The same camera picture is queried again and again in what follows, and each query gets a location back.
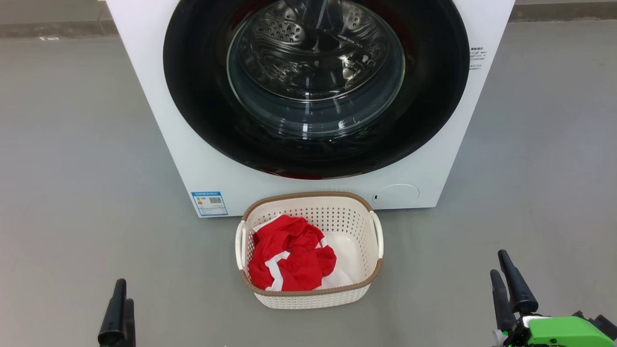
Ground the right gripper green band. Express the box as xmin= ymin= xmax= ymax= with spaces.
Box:
xmin=490 ymin=250 xmax=603 ymax=347

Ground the black round glass washer door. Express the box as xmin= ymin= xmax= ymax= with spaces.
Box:
xmin=163 ymin=0 xmax=470 ymax=180

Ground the red garment with white stripes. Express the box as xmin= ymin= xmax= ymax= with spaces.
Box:
xmin=248 ymin=214 xmax=337 ymax=292

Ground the white front-load washing machine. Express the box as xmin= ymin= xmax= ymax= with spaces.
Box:
xmin=106 ymin=0 xmax=515 ymax=218

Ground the cream laundry basket brown rim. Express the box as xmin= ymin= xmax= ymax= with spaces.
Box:
xmin=235 ymin=192 xmax=384 ymax=309

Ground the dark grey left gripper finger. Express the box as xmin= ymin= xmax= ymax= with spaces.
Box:
xmin=125 ymin=299 xmax=136 ymax=347
xmin=98 ymin=279 xmax=127 ymax=347

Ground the blue energy label sticker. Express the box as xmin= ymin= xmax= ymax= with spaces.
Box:
xmin=191 ymin=191 xmax=228 ymax=217

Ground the red garment with white panels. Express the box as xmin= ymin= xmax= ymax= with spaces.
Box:
xmin=316 ymin=234 xmax=355 ymax=290

